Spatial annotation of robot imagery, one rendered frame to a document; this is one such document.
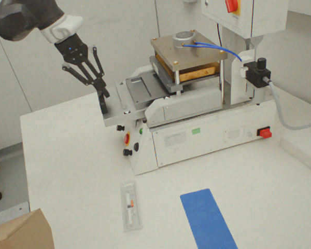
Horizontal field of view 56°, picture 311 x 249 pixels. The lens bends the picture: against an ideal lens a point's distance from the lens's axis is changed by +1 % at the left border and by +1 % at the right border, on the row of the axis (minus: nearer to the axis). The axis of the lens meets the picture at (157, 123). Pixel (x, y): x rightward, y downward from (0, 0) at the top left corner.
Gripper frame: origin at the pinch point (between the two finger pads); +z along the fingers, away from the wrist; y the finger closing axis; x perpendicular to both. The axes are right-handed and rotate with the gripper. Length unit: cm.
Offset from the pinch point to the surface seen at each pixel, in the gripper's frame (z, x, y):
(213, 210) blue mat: 33, 40, -11
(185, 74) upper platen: 6.4, 11.0, -25.9
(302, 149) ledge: 42, 32, -46
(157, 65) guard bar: 4.4, -1.4, -20.3
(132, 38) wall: 43, -146, -23
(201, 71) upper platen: 8.4, 11.1, -30.8
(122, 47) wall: 45, -145, -12
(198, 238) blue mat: 31, 47, -3
